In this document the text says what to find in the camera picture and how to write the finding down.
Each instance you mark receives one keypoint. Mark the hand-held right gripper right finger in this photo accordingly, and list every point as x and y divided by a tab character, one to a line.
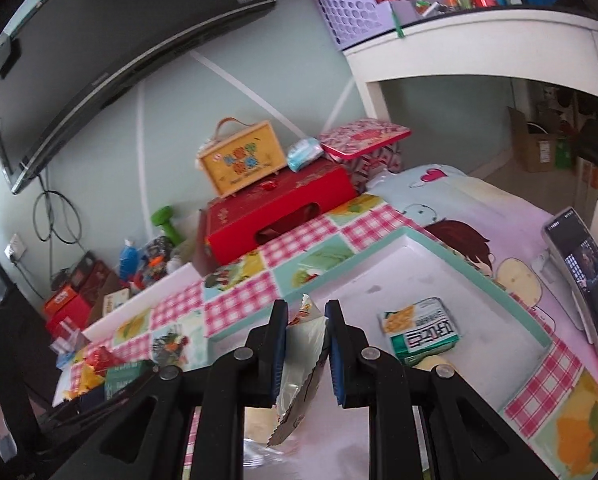
336	360

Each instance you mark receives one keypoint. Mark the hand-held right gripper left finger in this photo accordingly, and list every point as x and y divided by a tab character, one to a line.
279	355

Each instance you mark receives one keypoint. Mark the large white orange-print packet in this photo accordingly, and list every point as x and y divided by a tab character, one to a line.
304	365

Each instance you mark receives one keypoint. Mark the clear packet of yellow cakes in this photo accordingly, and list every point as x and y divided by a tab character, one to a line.
259	430

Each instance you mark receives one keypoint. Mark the teal-edged white tray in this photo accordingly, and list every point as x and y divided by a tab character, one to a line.
369	280

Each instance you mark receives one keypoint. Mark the green and white snack packet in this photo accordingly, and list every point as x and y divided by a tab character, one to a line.
419	332

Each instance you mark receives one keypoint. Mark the green biscuit packet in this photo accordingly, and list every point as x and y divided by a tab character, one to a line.
124	377

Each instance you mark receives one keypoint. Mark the puffy red snack packet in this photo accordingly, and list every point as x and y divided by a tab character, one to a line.
99	359

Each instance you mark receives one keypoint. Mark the orange bread packet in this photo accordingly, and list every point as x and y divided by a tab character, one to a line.
86	380

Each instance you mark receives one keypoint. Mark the pink checkered food-print tablecloth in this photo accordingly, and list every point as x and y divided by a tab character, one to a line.
239	295

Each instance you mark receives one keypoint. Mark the red gift box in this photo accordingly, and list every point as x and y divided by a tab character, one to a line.
259	210

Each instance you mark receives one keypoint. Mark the dark toy packet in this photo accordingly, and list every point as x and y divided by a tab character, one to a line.
156	255

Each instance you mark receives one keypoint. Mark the yellow and white card box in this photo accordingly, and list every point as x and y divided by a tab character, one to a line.
116	302

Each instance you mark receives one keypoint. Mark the green dumbbell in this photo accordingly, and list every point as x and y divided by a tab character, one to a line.
163	222

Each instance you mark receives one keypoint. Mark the blue plastic bottle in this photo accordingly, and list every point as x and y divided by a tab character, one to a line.
129	262

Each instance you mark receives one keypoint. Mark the blue tissue pack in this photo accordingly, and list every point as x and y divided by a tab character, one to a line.
303	154

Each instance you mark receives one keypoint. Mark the dark red box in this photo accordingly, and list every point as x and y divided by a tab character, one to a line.
91	272

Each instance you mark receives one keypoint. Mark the bright red box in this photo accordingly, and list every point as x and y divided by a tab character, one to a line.
74	317

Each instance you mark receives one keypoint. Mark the clear plastic box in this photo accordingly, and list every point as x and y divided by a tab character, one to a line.
66	342

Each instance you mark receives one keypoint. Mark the cartoon printed bedsheet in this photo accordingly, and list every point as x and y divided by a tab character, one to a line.
479	200

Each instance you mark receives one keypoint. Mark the orange flat box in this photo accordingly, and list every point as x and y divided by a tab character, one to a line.
61	300

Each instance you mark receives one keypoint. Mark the pink patterned box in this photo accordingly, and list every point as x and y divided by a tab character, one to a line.
364	136

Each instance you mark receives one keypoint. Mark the smartphone on stand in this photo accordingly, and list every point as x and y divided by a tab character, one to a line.
586	280

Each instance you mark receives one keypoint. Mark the small cardboard box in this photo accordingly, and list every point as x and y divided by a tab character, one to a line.
531	147

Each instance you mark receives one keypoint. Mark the black flat television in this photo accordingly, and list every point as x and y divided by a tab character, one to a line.
104	60

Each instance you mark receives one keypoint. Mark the white desk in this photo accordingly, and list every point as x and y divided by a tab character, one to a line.
479	45

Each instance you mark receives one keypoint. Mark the purple perforated basket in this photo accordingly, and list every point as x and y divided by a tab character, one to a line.
344	5

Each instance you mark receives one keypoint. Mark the white wall socket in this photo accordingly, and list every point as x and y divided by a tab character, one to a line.
15	249

